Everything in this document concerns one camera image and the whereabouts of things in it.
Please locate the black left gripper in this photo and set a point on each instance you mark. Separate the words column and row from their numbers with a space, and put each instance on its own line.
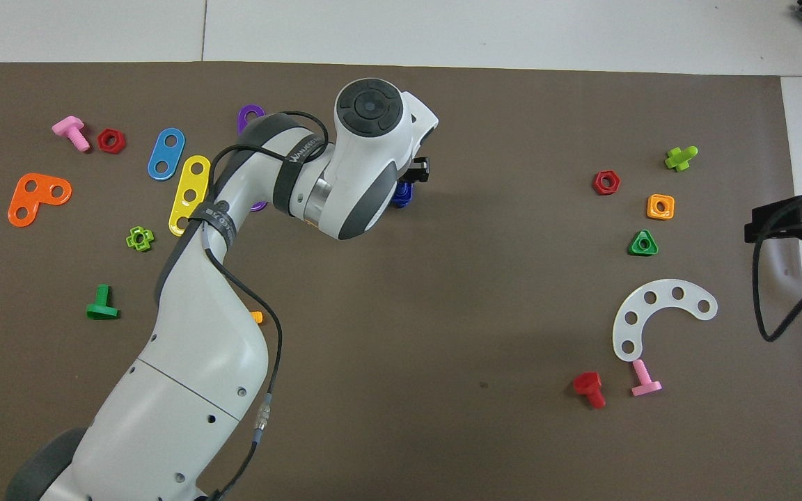
column 406, row 174

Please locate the white curved five-hole plate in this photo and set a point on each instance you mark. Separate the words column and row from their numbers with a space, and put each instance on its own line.
column 664, row 292

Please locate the purple four-hole strip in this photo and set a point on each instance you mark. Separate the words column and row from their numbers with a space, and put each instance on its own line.
column 242, row 120

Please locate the brown table mat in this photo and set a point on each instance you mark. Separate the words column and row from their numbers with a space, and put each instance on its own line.
column 512, row 313

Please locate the orange three-hole angle plate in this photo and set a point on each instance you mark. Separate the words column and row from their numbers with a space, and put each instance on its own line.
column 39, row 198

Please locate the yellow three-hole plate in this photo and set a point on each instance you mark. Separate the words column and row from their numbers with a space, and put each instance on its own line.
column 193, row 182

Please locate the green triangle nut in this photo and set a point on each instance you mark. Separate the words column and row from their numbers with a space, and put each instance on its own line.
column 634, row 250

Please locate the pink plastic screw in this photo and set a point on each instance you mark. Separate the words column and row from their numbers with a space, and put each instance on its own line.
column 641, row 372
column 69, row 127

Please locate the blue square nut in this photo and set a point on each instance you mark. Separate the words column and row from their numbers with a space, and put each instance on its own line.
column 404, row 191

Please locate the lime green cross screw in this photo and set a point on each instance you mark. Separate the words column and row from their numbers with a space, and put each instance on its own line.
column 679, row 160

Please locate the orange square nut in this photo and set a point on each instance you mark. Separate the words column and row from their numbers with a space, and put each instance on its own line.
column 651, row 213

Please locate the dark green plastic screw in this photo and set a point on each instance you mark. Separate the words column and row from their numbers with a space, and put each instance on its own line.
column 102, row 296

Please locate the red hexagon screw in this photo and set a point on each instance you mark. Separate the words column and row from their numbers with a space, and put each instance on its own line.
column 587, row 383

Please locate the green cross nut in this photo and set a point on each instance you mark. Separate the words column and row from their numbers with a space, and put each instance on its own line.
column 131, row 239

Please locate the blue two-hole plate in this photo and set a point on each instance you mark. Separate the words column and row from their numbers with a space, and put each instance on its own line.
column 166, row 154

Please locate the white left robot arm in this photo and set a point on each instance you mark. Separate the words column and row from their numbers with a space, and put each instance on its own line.
column 192, row 376

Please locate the red hexagon nut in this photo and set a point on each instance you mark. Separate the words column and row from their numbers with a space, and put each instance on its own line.
column 101, row 141
column 597, row 183

